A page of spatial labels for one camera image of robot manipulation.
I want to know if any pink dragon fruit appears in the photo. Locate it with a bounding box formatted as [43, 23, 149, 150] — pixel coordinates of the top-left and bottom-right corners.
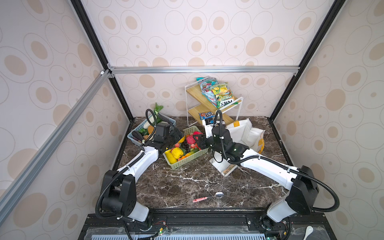
[186, 135, 196, 145]

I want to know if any colourful candy bag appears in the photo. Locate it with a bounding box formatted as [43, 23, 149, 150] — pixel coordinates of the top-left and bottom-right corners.
[199, 77, 219, 99]

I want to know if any white spoon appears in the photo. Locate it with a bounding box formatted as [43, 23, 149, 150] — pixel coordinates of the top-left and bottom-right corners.
[303, 226, 314, 240]

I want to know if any green yellow candy bag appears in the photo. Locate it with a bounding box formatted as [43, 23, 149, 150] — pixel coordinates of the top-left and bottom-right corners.
[211, 83, 235, 109]

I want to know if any green plastic basket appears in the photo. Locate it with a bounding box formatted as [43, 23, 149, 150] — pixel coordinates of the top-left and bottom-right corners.
[163, 126, 208, 170]

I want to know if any white wooden shelf rack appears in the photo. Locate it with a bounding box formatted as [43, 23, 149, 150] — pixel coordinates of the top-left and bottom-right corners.
[184, 76, 244, 130]

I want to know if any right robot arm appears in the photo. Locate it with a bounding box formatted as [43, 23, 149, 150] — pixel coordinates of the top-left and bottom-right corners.
[193, 126, 340, 223]

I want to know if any yellow lemon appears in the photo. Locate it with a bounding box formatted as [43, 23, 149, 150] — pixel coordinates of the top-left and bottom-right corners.
[171, 148, 184, 160]

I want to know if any pink handled spoon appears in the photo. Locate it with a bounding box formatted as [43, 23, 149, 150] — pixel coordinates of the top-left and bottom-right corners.
[193, 192, 224, 203]

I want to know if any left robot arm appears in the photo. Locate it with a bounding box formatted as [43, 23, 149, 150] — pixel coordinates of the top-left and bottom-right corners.
[95, 123, 184, 222]

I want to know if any blue plastic basket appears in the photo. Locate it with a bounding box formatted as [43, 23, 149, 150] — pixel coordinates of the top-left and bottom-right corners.
[128, 114, 176, 146]

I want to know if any dark grapes bunch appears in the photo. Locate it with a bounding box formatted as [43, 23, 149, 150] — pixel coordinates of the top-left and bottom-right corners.
[180, 142, 191, 154]

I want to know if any dark purple eggplant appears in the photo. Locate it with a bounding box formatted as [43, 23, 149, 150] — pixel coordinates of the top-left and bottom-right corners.
[132, 131, 144, 143]

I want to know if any blue snack packet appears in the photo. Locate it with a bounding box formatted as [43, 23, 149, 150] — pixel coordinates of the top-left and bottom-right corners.
[199, 112, 215, 120]

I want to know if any white grocery bag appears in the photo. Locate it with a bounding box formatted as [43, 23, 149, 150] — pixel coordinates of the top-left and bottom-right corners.
[210, 119, 265, 177]

